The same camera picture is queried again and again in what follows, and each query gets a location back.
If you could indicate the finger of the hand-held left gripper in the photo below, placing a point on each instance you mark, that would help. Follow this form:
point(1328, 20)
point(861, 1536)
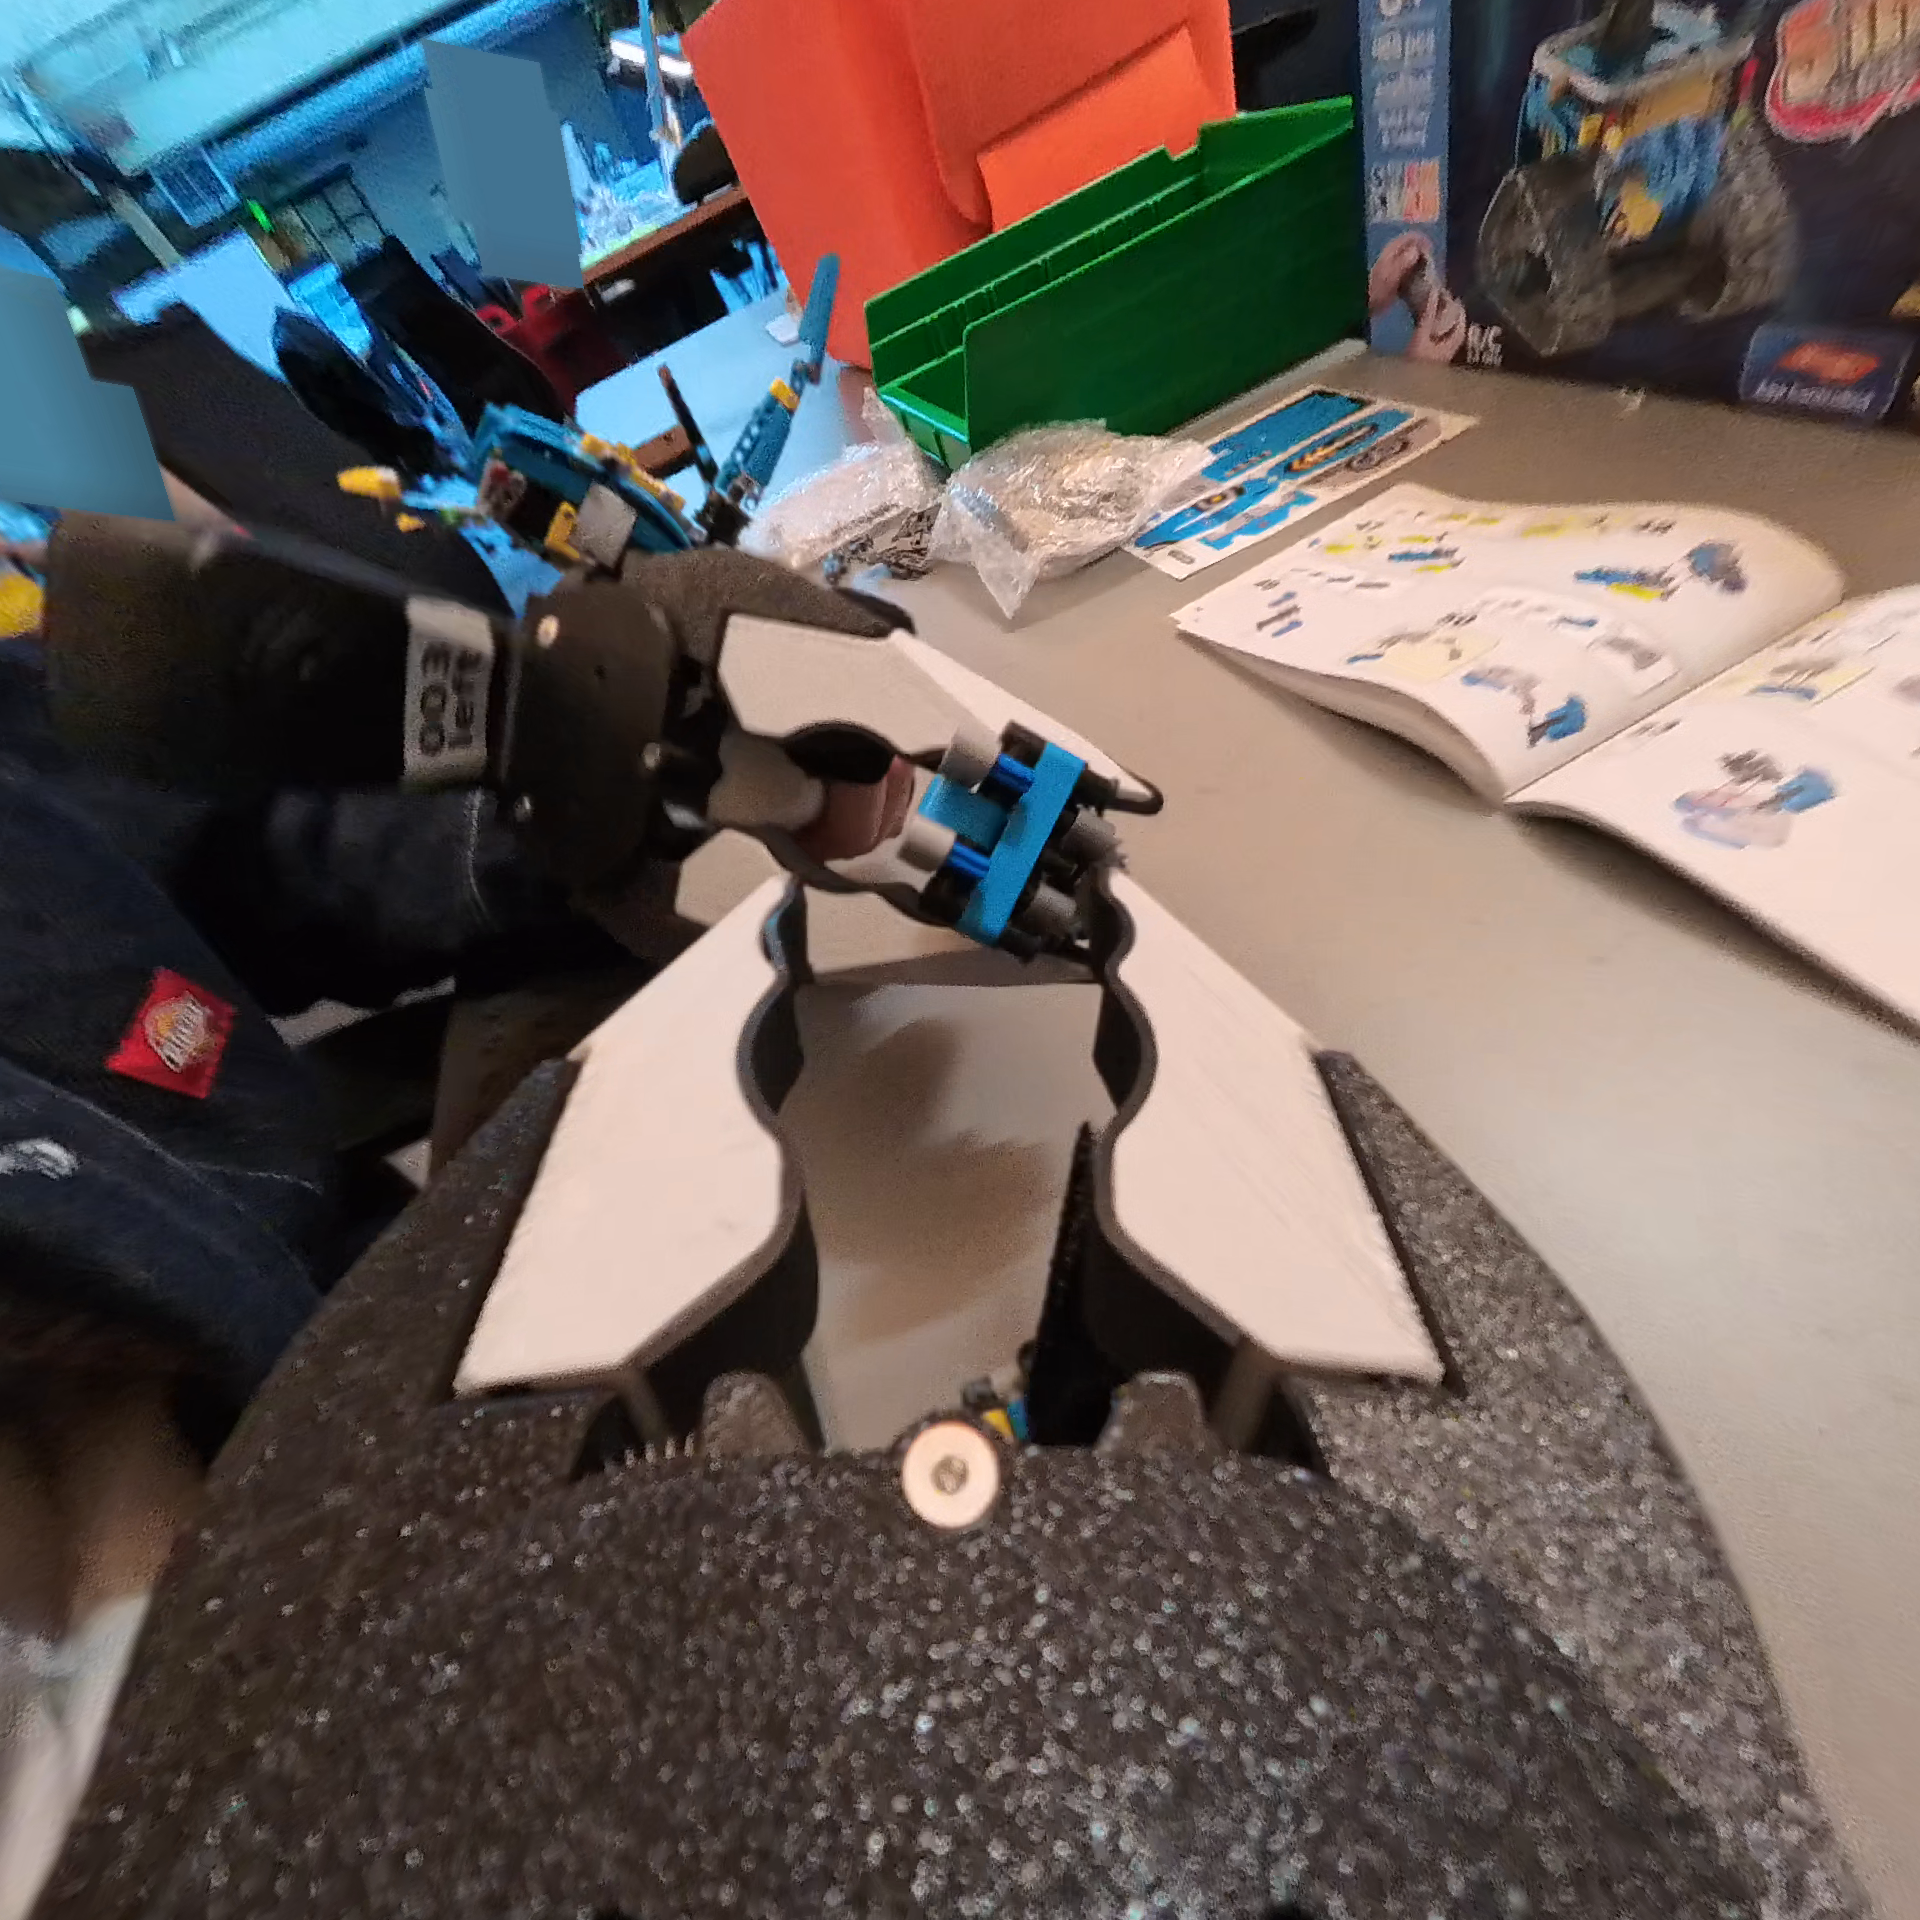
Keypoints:
point(901, 684)
point(780, 876)

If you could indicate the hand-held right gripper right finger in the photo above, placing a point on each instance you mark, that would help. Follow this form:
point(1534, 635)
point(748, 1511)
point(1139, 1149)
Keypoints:
point(1276, 1200)

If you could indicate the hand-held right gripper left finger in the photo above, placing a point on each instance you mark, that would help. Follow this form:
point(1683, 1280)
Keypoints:
point(632, 1200)

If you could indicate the black gear brick assembly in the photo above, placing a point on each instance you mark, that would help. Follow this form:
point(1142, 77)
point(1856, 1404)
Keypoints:
point(1005, 841)

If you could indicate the person's left forearm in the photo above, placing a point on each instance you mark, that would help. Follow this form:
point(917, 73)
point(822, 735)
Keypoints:
point(390, 872)

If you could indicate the grey desk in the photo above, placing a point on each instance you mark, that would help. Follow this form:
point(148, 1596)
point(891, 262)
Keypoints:
point(1590, 1141)

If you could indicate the person's left hand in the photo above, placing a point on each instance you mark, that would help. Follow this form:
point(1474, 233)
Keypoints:
point(856, 799)

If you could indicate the clear plastic bag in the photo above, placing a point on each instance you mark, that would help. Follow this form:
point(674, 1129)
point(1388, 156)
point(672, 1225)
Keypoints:
point(842, 511)
point(1065, 497)

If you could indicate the black studded mat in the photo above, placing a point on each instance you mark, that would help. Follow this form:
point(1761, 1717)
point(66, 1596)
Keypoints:
point(509, 1053)

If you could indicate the blue built toy robot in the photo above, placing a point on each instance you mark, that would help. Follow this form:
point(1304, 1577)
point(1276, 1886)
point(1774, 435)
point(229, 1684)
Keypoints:
point(602, 481)

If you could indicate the black board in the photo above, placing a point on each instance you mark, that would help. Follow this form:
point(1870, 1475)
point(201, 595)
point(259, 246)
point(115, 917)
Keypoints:
point(269, 422)

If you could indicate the blue sticker sheet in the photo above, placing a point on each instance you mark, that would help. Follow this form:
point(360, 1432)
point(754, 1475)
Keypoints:
point(1292, 467)

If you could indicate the green plastic bin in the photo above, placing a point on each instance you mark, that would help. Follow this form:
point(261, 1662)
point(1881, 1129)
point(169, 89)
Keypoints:
point(1141, 287)

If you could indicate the person's denim jacket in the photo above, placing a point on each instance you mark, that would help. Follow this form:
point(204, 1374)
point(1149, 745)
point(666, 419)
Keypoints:
point(152, 1141)

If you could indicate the orange plastic tote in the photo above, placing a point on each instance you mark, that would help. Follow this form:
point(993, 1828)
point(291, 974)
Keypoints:
point(901, 151)

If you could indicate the building instruction booklet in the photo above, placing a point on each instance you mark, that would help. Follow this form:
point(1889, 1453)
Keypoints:
point(1590, 691)

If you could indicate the person's white shirt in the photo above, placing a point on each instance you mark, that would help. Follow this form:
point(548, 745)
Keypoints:
point(60, 1621)

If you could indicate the toy kit box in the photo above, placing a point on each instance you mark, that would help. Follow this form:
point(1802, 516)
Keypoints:
point(1650, 181)

